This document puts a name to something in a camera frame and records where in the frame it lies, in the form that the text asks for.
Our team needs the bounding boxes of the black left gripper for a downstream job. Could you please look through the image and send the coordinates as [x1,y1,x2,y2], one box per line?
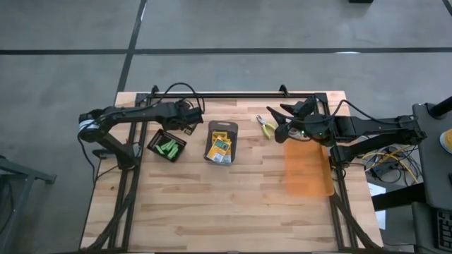
[162,100,205,135]

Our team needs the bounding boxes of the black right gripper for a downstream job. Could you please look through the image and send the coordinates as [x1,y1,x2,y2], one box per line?
[266,95,335,145]

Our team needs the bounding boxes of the grey plastic handled bin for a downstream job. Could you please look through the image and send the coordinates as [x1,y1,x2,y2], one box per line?
[203,120,239,166]

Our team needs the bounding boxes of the black plastic mesh basket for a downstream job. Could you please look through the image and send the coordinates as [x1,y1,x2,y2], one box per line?
[146,128,188,163]

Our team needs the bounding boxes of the orange translucent plastic tray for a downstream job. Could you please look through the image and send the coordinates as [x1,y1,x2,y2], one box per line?
[284,138,335,198]

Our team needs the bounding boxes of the black power strip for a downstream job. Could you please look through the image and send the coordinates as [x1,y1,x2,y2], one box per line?
[372,162,402,179]

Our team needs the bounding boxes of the white paper sheet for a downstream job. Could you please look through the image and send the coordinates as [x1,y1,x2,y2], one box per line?
[374,210,386,231]
[367,181,388,197]

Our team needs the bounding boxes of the black metal beam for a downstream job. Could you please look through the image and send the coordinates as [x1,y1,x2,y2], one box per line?
[371,182,427,212]

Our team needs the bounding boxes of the grey metal side table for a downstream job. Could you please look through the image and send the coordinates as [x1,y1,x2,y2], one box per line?
[412,102,452,212]

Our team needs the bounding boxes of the yellow tape roll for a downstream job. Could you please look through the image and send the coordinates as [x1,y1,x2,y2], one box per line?
[439,128,452,155]

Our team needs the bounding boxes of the grey metal stand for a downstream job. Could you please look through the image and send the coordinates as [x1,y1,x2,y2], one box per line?
[0,155,57,254]

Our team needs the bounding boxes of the dark grey desk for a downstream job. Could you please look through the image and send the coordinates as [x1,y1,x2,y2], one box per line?
[411,201,452,254]

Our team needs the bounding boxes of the black computer keyboard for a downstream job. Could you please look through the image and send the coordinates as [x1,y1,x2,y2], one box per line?
[436,208,452,252]

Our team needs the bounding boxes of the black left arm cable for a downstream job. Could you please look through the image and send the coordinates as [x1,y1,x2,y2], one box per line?
[153,82,206,114]

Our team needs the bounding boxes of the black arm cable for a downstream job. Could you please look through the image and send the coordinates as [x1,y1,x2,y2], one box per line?
[330,99,402,125]
[153,82,206,114]

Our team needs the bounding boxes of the black aluminium table frame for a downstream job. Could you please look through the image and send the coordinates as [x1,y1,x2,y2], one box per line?
[80,84,384,253]

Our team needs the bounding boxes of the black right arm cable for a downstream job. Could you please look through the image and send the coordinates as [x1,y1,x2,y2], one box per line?
[330,99,402,125]

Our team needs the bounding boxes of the yellow floor cable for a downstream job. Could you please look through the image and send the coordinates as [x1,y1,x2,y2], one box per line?
[362,143,421,184]

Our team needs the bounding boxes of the black round post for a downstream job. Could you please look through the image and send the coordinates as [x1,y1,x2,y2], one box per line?
[427,95,452,120]

